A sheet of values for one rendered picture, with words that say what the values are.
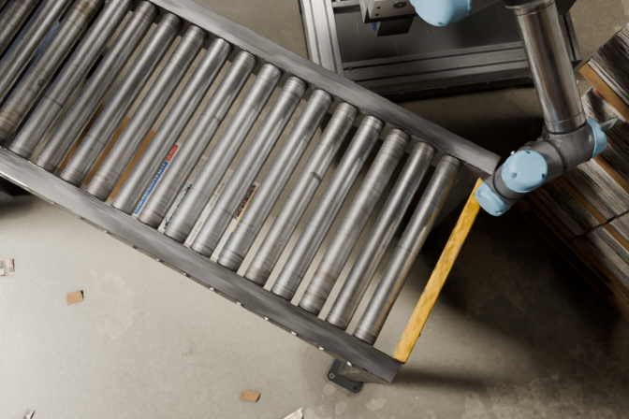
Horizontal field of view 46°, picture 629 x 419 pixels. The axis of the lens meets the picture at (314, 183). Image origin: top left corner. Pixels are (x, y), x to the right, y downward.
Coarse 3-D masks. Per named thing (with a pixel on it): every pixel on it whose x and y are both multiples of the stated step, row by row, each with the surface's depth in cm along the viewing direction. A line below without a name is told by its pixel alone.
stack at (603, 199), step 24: (600, 96) 164; (600, 120) 169; (624, 120) 163; (624, 144) 167; (576, 168) 192; (600, 168) 184; (624, 168) 175; (552, 192) 214; (600, 192) 191; (624, 192) 182; (528, 216) 239; (576, 216) 213; (624, 216) 189; (552, 240) 238; (600, 240) 211; (576, 264) 236; (624, 264) 209; (600, 288) 234; (624, 312) 230
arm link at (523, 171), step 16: (544, 144) 143; (512, 160) 139; (528, 160) 138; (544, 160) 139; (560, 160) 141; (496, 176) 146; (512, 176) 138; (528, 176) 138; (544, 176) 138; (512, 192) 143; (528, 192) 142
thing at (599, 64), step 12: (612, 36) 148; (624, 36) 145; (600, 48) 154; (612, 48) 150; (624, 48) 147; (600, 60) 156; (612, 60) 153; (624, 60) 150; (600, 72) 158; (612, 72) 156; (624, 72) 153; (612, 84) 158; (624, 84) 155; (624, 96) 157
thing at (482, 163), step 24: (144, 0) 169; (168, 0) 168; (192, 24) 168; (216, 24) 167; (240, 48) 166; (264, 48) 166; (288, 72) 165; (312, 72) 165; (336, 96) 164; (360, 96) 164; (360, 120) 170; (384, 120) 163; (408, 120) 163; (408, 144) 169; (432, 144) 162; (456, 144) 162; (480, 168) 161
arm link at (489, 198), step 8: (488, 184) 150; (480, 192) 150; (488, 192) 149; (496, 192) 148; (480, 200) 152; (488, 200) 149; (496, 200) 148; (504, 200) 149; (512, 200) 148; (488, 208) 152; (496, 208) 149; (504, 208) 149
